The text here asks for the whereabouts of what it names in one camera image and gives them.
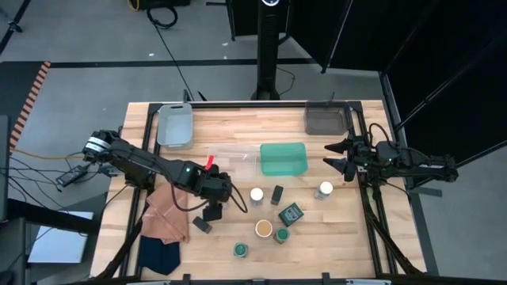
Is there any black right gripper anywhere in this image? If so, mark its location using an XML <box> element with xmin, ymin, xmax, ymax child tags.
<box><xmin>322</xmin><ymin>135</ymin><xmax>383</xmax><ymax>182</ymax></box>

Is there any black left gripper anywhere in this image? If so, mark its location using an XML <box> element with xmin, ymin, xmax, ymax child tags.
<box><xmin>193</xmin><ymin>162</ymin><xmax>235</xmax><ymax>222</ymax></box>

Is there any small black spice box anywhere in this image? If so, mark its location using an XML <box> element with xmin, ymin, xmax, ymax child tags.
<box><xmin>270</xmin><ymin>184</ymin><xmax>285</xmax><ymax>206</ymax></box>
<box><xmin>192</xmin><ymin>215</ymin><xmax>213</xmax><ymax>235</ymax></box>

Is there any white-lid spice jar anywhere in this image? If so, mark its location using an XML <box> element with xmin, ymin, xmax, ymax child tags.
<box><xmin>314</xmin><ymin>180</ymin><xmax>334</xmax><ymax>201</ymax></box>
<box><xmin>249</xmin><ymin>187</ymin><xmax>265</xmax><ymax>207</ymax></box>

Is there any green-lid spice jar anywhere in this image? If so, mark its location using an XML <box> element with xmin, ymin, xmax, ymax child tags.
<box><xmin>273</xmin><ymin>226</ymin><xmax>292</xmax><ymax>245</ymax></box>
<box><xmin>232</xmin><ymin>241</ymin><xmax>250</xmax><ymax>259</ymax></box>

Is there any dark green square tin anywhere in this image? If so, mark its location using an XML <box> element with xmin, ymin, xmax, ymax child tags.
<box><xmin>277</xmin><ymin>202</ymin><xmax>305</xmax><ymax>228</ymax></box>

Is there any dark smoky plastic bin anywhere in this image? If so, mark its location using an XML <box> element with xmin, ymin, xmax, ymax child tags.
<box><xmin>303</xmin><ymin>101</ymin><xmax>350</xmax><ymax>137</ymax></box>

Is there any salmon pink cloth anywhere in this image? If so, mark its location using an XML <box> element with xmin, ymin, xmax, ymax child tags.
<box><xmin>141</xmin><ymin>182</ymin><xmax>190</xmax><ymax>245</ymax></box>

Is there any clear plastic bin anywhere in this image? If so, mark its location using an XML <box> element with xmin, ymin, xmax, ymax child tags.
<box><xmin>207</xmin><ymin>143</ymin><xmax>259</xmax><ymax>183</ymax></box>

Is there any tan-lid spice jar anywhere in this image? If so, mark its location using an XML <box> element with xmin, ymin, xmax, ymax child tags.
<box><xmin>254</xmin><ymin>218</ymin><xmax>274</xmax><ymax>239</ymax></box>

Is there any green plastic bin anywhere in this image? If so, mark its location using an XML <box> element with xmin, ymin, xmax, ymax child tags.
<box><xmin>259</xmin><ymin>142</ymin><xmax>309</xmax><ymax>177</ymax></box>

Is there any navy blue cloth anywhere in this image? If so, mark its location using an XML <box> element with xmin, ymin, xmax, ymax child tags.
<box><xmin>137</xmin><ymin>235</ymin><xmax>182</xmax><ymax>276</ymax></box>

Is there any grey plastic bin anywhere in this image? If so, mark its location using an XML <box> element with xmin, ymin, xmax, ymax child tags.
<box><xmin>156</xmin><ymin>102</ymin><xmax>195</xmax><ymax>150</ymax></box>

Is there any black room divider panel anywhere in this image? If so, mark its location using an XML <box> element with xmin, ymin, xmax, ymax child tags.
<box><xmin>379</xmin><ymin>23</ymin><xmax>507</xmax><ymax>187</ymax></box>
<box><xmin>285</xmin><ymin>0</ymin><xmax>436</xmax><ymax>74</ymax></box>

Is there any black tower fan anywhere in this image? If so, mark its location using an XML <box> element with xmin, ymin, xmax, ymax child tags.
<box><xmin>250</xmin><ymin>0</ymin><xmax>287</xmax><ymax>101</ymax></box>

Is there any black power adapter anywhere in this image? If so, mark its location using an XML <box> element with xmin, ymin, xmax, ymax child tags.
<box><xmin>55</xmin><ymin>165</ymin><xmax>89</xmax><ymax>188</ymax></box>

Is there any white flat board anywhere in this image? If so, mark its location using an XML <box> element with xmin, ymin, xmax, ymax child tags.
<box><xmin>27</xmin><ymin>211</ymin><xmax>95</xmax><ymax>264</ymax></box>

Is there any black aluminium table frame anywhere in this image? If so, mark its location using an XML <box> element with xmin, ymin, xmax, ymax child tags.
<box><xmin>94</xmin><ymin>101</ymin><xmax>427</xmax><ymax>285</ymax></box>

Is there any black side table frame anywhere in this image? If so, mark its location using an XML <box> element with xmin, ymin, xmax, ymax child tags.
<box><xmin>0</xmin><ymin>114</ymin><xmax>102</xmax><ymax>285</ymax></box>

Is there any orange floor cable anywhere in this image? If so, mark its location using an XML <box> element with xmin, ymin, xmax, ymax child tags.
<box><xmin>10</xmin><ymin>148</ymin><xmax>86</xmax><ymax>162</ymax></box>

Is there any black floor cable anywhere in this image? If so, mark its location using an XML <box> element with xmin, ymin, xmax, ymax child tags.
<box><xmin>146</xmin><ymin>6</ymin><xmax>196</xmax><ymax>102</ymax></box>

